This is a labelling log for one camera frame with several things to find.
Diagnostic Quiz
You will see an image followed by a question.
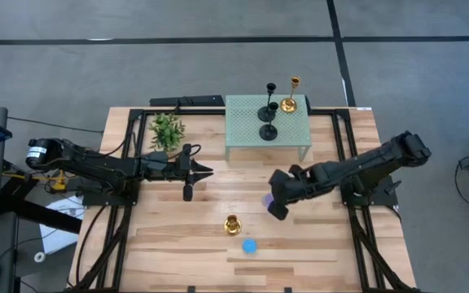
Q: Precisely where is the gold candlestick holder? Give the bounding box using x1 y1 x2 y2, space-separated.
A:
223 214 243 237
279 76 301 115

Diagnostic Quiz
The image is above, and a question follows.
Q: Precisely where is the blue candle in glass jar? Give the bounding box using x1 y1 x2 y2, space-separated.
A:
241 238 258 255

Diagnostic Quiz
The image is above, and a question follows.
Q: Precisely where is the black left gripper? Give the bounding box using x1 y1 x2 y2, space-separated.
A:
148 143 214 203

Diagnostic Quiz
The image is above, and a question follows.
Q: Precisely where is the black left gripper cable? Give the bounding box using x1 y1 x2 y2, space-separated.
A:
164 142 202 162

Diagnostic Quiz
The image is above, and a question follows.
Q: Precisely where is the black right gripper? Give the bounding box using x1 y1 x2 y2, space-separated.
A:
267 164 316 221

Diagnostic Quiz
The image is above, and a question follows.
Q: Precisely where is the black candlestick holder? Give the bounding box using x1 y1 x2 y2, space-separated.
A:
258 101 280 142
257 82 278 123

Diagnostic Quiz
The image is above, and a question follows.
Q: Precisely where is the yellow clamp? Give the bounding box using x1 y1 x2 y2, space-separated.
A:
1 168 68 192

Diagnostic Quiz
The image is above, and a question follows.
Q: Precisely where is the white paper sheet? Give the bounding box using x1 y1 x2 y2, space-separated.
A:
38 195 85 256

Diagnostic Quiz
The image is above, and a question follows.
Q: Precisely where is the black metal table frame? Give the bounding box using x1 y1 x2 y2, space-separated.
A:
69 106 421 293

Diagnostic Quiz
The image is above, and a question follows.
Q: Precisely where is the green perforated metal shelf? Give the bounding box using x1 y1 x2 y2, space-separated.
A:
225 94 313 162

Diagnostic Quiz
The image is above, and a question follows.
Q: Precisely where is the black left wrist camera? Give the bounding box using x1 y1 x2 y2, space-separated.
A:
140 151 170 164

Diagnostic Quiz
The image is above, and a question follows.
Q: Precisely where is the green plant in white pot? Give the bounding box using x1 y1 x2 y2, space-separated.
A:
148 112 187 153

